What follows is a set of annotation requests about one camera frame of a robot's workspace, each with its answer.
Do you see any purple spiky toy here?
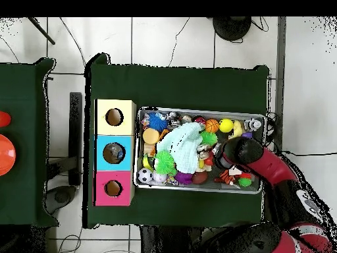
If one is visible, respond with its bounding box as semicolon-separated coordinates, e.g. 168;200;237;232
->
174;171;194;186

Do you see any black round stand base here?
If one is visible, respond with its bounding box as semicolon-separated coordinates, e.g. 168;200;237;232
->
213;16;253;42

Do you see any shallow clear mesh bin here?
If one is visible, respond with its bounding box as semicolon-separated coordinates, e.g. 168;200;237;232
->
136;107;267;195

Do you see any small yellow rubber duck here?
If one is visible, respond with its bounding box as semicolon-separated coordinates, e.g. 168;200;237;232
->
232;121;246;138

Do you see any white baseball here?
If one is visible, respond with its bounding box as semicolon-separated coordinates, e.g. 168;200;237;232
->
152;171;169;185

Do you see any small soccer ball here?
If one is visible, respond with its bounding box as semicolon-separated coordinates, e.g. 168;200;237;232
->
136;167;154;184

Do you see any orange disc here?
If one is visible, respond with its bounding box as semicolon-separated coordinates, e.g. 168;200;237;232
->
0;134;16;177

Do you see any light green spiky ball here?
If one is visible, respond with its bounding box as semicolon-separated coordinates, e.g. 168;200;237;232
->
199;130;219;148

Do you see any grey round floor base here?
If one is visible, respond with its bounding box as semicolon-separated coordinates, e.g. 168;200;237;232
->
44;184;78;213

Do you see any dark green side table cloth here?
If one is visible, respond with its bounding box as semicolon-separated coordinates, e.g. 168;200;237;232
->
0;57;58;229

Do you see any striped orange tiger toy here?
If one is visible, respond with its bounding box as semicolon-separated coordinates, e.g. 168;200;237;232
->
218;169;236;186

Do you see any pale blue waffle cloth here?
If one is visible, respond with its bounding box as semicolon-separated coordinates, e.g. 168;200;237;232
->
156;122;204;175

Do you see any small red object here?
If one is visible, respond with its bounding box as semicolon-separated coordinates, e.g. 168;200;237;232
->
0;110;11;128

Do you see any blue spiky ball with eyes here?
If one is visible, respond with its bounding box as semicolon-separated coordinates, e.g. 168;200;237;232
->
148;113;169;132

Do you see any black upright panel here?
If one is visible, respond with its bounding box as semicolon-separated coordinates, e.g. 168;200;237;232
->
68;92;84;186

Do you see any wooden box with three holes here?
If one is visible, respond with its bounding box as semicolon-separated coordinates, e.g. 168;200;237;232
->
94;99;137;206

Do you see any small brown football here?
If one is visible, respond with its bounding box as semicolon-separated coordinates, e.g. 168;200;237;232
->
192;171;209;185

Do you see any small orange basketball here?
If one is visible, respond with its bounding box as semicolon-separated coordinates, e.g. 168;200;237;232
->
205;118;220;134

